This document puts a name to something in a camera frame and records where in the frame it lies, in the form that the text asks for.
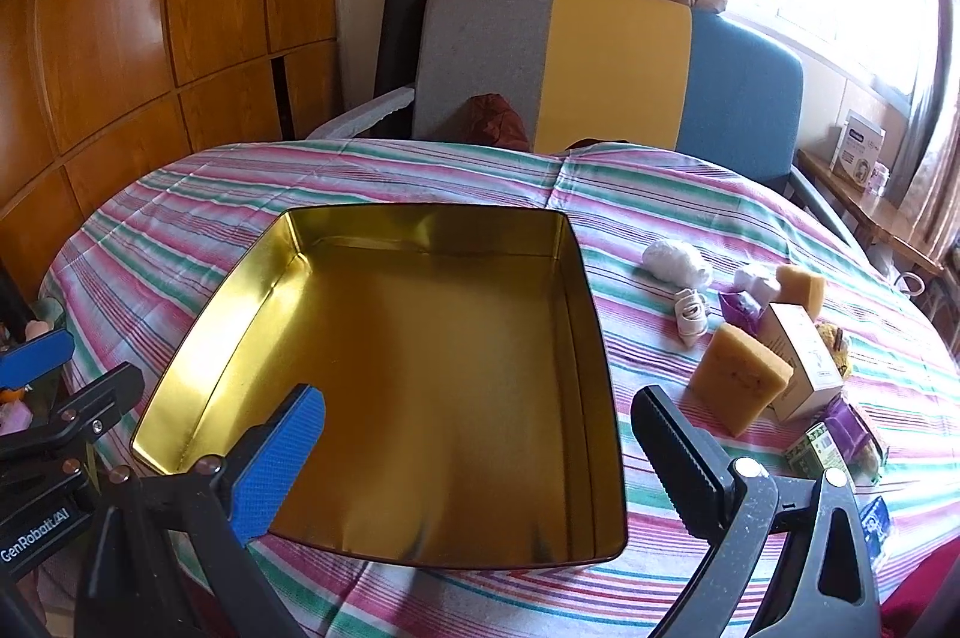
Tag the clear plastic cup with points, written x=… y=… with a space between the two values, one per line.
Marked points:
x=877 y=179

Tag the brown striped curtain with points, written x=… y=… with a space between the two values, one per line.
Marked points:
x=937 y=158

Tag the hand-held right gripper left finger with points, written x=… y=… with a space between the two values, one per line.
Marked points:
x=289 y=450

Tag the white carton box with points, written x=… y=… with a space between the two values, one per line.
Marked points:
x=806 y=368

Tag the green carton box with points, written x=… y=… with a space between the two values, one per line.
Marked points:
x=814 y=450

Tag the small yellow sponge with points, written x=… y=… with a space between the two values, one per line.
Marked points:
x=799 y=289

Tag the white product box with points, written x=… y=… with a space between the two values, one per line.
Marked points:
x=855 y=150

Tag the white foam sheet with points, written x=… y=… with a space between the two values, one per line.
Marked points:
x=367 y=116

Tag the grey yellow blue sofa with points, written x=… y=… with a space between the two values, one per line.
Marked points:
x=615 y=68

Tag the purple packet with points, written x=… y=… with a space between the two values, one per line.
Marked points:
x=851 y=432
x=739 y=309

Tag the gold metal tin tray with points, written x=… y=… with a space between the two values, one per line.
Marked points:
x=420 y=383

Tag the white plastic bag bundle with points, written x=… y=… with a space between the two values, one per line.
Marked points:
x=675 y=263
x=757 y=285

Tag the dark red cloth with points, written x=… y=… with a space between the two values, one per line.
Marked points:
x=499 y=120

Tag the wooden side desk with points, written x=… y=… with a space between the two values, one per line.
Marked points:
x=870 y=218

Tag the yellow crumpled bag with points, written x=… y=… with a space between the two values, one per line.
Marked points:
x=834 y=345

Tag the pink fuzzy cloth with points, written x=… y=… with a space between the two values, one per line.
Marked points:
x=13 y=419

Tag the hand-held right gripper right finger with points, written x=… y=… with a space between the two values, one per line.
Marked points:
x=675 y=450

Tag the blue tissue packet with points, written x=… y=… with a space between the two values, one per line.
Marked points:
x=875 y=525

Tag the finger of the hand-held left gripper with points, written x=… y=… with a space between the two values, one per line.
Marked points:
x=90 y=409
x=30 y=358

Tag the black rolled mat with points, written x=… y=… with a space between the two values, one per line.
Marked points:
x=401 y=23

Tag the wooden wardrobe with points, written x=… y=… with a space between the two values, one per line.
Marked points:
x=150 y=8

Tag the large yellow sponge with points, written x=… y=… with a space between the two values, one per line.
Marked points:
x=739 y=379

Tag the red fleece blanket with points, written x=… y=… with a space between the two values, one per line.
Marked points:
x=930 y=585

